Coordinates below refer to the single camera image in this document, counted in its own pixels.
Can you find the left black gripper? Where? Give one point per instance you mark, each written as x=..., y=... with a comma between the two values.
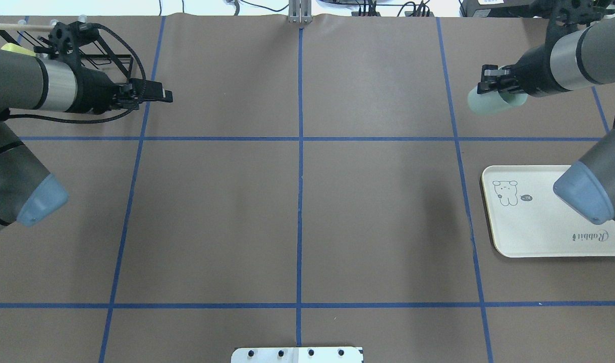
x=96, y=92

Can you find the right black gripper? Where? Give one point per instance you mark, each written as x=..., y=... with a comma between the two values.
x=533, y=74

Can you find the pale green plastic cup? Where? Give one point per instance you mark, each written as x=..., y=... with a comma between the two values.
x=494, y=102

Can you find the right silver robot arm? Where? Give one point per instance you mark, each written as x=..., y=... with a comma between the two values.
x=571, y=57

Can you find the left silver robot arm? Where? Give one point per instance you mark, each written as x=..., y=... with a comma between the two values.
x=33, y=89

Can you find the yellow plastic cup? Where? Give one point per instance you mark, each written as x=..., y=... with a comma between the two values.
x=15, y=48

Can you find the beige rabbit serving tray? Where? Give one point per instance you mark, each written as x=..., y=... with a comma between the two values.
x=528, y=220

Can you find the black device box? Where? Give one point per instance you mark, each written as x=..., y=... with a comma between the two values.
x=502, y=9

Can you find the black orange connector box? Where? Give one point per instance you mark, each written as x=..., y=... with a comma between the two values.
x=366, y=9

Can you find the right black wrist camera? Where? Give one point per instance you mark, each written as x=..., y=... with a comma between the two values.
x=572, y=12

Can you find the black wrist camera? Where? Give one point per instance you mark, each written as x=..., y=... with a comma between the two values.
x=572, y=12
x=66, y=40

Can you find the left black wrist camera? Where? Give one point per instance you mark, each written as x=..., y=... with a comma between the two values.
x=66, y=40

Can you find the black wire cup rack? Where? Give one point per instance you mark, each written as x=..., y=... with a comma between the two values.
x=96, y=55

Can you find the aluminium frame post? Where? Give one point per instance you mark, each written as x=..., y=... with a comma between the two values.
x=300, y=12

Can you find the white metal base plate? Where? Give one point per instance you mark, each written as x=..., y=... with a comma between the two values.
x=299, y=354

